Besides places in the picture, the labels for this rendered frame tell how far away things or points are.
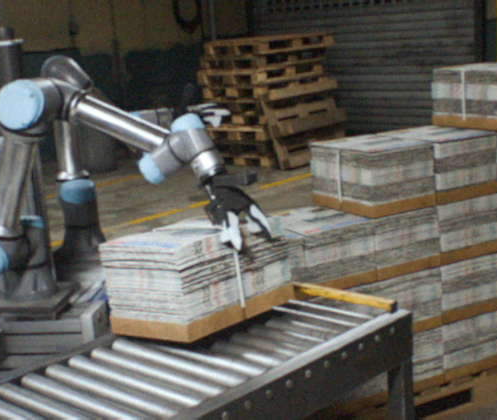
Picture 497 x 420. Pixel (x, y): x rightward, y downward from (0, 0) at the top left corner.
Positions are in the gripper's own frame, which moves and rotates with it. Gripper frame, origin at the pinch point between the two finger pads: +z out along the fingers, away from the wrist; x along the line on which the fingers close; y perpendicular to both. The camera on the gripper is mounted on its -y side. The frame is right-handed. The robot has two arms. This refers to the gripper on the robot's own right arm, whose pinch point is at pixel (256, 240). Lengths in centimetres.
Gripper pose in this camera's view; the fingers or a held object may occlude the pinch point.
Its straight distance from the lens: 217.6
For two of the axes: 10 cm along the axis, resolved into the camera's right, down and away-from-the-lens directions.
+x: -6.9, 2.2, -6.9
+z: 4.7, 8.6, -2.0
